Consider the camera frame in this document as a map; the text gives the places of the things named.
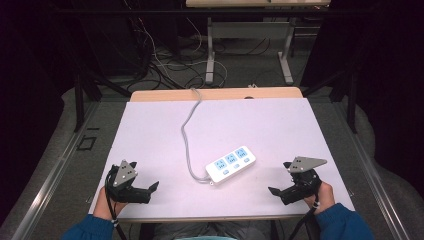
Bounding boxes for aluminium floor rail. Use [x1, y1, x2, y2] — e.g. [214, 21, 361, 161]
[11, 101, 101, 240]
[333, 99, 413, 240]

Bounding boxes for person's right hand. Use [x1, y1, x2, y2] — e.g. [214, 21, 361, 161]
[303, 181, 336, 216]

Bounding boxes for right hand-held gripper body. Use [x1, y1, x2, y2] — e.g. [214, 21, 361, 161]
[280, 156, 328, 206]

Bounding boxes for white metal frame desk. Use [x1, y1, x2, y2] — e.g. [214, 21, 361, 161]
[184, 0, 333, 86]

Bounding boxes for tangle of floor cables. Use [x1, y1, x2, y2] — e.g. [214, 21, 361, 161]
[124, 16, 272, 92]

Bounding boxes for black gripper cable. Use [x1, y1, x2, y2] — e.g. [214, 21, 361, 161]
[288, 196, 322, 240]
[104, 164, 128, 240]

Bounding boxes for wooden table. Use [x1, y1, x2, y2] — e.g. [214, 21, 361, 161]
[116, 86, 309, 224]

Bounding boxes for white power strip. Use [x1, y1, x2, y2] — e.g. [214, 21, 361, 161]
[204, 145, 257, 185]

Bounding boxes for person's left hand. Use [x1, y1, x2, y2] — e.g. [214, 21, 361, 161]
[92, 186, 130, 222]

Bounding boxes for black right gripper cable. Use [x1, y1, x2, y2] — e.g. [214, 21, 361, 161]
[288, 196, 322, 240]

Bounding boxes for grey power strip cable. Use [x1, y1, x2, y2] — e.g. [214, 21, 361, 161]
[180, 87, 213, 185]

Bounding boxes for person's grey trouser legs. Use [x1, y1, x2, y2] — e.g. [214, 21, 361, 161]
[151, 221, 268, 240]

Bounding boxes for white table mat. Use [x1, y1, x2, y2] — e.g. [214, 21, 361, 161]
[88, 97, 356, 221]

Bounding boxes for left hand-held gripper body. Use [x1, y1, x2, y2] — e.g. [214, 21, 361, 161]
[105, 159, 152, 204]

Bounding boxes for black metal stand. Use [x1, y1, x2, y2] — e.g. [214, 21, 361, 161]
[301, 66, 360, 135]
[73, 70, 133, 133]

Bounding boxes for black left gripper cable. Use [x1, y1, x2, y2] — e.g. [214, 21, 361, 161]
[104, 164, 128, 240]

